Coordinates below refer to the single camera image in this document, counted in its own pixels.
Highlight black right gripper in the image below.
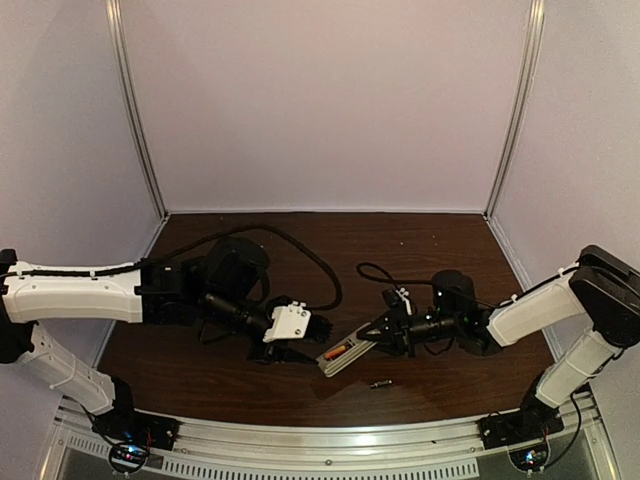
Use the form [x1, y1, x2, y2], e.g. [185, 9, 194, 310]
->
[357, 303, 462, 361]

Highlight white remote control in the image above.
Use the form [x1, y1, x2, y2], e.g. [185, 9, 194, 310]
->
[316, 323, 375, 378]

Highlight orange AAA battery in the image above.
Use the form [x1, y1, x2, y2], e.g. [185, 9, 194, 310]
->
[324, 344, 351, 361]

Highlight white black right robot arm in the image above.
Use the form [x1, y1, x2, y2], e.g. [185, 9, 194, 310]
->
[356, 245, 639, 442]

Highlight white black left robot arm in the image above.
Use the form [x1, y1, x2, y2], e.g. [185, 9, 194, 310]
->
[1, 236, 333, 444]

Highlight dark green AAA battery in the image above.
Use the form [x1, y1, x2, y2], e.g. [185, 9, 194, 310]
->
[369, 380, 393, 390]

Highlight right circuit board with LEDs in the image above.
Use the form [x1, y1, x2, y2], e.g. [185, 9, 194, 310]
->
[507, 440, 550, 474]

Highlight circuit board with leds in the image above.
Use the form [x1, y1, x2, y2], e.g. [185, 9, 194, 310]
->
[507, 440, 550, 474]
[107, 442, 150, 475]

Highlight left circuit board with LEDs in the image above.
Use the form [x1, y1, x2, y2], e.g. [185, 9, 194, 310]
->
[107, 442, 150, 475]

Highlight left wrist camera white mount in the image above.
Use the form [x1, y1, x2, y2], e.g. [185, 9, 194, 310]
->
[263, 301, 311, 343]

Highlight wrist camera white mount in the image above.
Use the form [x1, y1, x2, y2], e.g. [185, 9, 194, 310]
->
[382, 287, 415, 316]
[263, 301, 311, 343]

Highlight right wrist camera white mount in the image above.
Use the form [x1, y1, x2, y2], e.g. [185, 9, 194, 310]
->
[382, 287, 415, 316]

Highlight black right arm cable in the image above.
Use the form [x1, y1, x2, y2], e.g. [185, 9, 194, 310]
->
[355, 262, 591, 306]

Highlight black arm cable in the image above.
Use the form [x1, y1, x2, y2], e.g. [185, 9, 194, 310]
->
[355, 262, 591, 306]
[14, 224, 344, 314]

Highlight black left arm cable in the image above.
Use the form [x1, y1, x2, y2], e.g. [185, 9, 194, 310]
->
[14, 224, 344, 314]

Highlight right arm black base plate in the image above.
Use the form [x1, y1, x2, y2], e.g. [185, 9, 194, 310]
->
[477, 407, 564, 450]

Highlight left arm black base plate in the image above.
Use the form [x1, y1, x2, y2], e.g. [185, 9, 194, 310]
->
[92, 410, 180, 451]

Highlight aluminium front rail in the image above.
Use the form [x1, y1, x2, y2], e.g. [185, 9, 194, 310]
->
[35, 393, 621, 479]

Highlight right aluminium frame post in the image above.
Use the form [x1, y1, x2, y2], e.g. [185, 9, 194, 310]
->
[484, 0, 546, 221]

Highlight aluminium frame post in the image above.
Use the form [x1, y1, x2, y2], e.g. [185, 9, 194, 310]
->
[484, 0, 546, 221]
[105, 0, 169, 220]

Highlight left aluminium frame post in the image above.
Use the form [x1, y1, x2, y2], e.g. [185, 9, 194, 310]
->
[105, 0, 169, 220]

